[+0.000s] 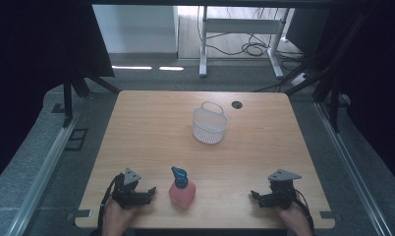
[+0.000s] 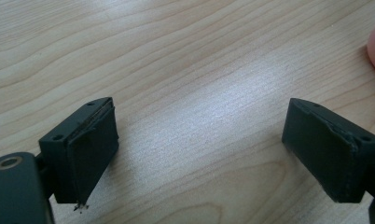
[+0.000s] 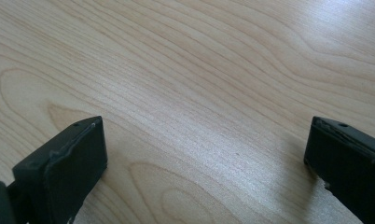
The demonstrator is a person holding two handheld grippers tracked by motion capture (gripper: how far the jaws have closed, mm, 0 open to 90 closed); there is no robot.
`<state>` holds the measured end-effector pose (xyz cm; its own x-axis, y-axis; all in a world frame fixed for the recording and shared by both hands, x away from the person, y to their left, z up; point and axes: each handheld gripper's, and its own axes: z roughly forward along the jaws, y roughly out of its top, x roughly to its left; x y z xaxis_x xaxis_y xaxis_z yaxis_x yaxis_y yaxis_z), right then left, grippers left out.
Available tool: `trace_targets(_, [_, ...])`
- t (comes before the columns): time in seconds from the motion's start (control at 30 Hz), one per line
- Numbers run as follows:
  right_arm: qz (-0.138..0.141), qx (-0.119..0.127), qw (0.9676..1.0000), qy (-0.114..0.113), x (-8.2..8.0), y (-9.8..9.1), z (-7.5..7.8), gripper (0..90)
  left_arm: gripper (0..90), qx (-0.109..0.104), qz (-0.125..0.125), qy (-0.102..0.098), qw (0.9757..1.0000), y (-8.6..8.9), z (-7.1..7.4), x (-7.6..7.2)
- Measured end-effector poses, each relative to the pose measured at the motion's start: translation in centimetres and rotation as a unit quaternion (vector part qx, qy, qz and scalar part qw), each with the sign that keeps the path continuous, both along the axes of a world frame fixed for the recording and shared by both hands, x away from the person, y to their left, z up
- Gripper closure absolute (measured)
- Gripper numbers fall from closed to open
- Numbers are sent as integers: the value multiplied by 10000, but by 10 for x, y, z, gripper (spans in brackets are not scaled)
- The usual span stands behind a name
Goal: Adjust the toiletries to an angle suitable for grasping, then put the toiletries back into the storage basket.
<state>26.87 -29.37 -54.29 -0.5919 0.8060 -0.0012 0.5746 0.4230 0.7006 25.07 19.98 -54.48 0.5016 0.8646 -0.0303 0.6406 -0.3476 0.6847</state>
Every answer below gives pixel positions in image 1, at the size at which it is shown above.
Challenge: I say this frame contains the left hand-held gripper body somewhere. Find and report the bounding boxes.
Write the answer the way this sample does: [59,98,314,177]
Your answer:
[111,167,150,210]

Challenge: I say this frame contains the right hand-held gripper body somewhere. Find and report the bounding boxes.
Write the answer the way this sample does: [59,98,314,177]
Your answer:
[265,168,303,210]

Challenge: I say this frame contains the pink bottle with blue pump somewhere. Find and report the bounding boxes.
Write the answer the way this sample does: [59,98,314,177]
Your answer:
[168,165,198,210]

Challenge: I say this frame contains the white plastic basket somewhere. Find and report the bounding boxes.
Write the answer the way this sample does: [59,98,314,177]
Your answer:
[192,100,228,146]

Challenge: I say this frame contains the person's right hand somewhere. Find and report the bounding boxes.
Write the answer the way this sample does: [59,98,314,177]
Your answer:
[276,193,312,232]

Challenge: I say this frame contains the person's left hand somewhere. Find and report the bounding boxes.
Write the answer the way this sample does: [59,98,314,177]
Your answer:
[102,197,139,230]

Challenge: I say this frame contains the black metal stand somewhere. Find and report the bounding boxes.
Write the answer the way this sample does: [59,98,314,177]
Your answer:
[61,70,122,129]
[285,13,367,134]

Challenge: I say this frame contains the white power strip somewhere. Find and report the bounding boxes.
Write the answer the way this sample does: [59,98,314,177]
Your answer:
[291,72,310,88]

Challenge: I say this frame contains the black curtain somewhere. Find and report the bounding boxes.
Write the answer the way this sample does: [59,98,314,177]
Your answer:
[316,0,395,192]
[0,0,115,191]

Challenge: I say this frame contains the dark cabinet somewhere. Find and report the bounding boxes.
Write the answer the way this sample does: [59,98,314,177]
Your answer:
[285,7,331,56]

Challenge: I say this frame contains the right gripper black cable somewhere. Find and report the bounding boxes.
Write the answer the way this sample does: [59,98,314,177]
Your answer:
[292,188,315,236]

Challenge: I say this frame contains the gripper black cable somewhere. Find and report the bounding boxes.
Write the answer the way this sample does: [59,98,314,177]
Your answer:
[292,188,315,236]
[96,172,125,236]

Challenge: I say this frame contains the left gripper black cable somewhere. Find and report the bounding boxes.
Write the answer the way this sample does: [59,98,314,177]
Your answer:
[96,172,125,236]

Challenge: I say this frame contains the black floor frame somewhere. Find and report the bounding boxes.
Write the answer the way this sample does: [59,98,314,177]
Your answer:
[64,128,89,152]

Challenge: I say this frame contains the aluminium rail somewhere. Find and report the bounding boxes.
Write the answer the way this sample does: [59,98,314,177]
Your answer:
[314,101,394,236]
[6,115,80,236]

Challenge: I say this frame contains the black floor cables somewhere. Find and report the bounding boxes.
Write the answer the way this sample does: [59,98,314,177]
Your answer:
[204,8,306,62]

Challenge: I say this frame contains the white desk frame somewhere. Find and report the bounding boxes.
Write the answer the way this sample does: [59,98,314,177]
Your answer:
[198,5,291,80]

